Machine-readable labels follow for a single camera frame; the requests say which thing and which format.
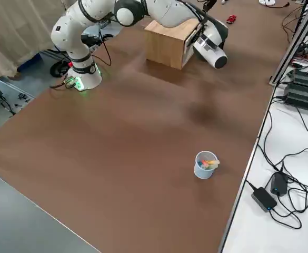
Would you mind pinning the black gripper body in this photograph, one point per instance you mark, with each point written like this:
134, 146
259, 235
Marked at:
209, 4

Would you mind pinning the red toy car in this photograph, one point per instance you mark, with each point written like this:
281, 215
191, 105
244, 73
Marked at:
231, 19

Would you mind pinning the light wooden cabinet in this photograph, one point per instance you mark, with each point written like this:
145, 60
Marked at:
164, 47

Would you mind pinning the black finned power supply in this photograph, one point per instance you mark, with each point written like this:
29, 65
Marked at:
301, 96
306, 77

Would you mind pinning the orange highlighter pen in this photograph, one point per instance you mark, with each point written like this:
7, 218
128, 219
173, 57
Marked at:
209, 161

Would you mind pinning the blue marker pen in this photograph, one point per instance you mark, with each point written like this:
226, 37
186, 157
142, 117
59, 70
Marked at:
200, 165

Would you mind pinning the light blue pen cup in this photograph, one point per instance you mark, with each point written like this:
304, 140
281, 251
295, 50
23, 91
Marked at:
202, 174

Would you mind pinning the black power adapter brick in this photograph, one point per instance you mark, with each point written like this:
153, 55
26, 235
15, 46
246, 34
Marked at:
264, 199
278, 183

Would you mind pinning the beige curtain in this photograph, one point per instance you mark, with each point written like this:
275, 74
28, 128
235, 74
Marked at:
17, 31

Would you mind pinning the aluminium frame post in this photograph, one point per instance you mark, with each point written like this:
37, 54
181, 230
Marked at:
294, 44

